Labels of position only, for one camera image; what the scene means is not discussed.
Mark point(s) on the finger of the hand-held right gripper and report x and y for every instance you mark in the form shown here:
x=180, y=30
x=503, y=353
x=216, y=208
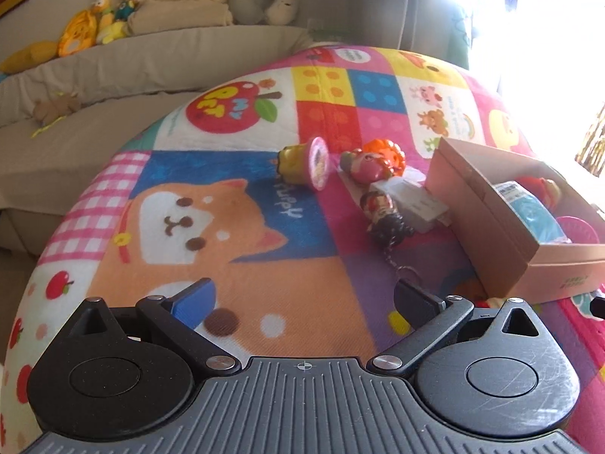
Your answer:
x=599, y=306

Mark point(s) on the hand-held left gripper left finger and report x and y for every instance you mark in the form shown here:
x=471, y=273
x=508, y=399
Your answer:
x=194, y=301

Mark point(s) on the pink doll with orange hair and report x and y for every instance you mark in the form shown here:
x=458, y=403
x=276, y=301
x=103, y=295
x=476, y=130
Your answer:
x=373, y=163

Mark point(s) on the yellow cushion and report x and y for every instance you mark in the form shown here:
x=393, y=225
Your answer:
x=28, y=54

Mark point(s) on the pink cardboard box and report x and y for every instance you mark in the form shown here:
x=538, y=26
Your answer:
x=472, y=198

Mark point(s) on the round yellow plush toy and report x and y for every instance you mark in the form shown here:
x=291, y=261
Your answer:
x=75, y=33

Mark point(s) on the yellow duck plush toy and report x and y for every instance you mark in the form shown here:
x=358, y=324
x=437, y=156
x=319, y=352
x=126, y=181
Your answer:
x=107, y=21

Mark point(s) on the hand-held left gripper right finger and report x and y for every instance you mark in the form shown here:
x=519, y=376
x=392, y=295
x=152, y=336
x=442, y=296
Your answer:
x=416, y=301

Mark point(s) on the grey curtain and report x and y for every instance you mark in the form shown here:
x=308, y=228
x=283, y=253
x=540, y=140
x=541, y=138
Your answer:
x=425, y=4

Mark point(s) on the green printed cloth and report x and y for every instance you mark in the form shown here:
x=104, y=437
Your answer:
x=461, y=38

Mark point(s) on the colourful printed play mat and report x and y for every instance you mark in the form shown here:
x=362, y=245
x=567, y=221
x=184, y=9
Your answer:
x=326, y=255

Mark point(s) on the beige folded blanket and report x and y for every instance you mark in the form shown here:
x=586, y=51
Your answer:
x=184, y=9

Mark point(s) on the brown plush toy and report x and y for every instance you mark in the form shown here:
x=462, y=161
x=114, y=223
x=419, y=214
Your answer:
x=54, y=106

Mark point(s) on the pink toy basket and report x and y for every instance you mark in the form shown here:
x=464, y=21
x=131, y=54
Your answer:
x=583, y=231

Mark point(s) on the red plastic toy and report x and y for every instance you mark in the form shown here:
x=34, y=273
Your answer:
x=548, y=189

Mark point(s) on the white rectangular box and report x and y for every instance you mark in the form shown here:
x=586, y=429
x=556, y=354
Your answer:
x=418, y=205

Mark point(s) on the blue packet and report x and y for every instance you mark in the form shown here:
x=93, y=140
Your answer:
x=534, y=217

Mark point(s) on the beige sofa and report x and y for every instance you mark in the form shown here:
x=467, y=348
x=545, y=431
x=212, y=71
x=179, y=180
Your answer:
x=118, y=71

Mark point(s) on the gold toy cup pink lid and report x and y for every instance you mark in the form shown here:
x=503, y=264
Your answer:
x=302, y=161

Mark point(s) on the white bear plush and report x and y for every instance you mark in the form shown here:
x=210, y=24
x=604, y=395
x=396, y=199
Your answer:
x=282, y=5

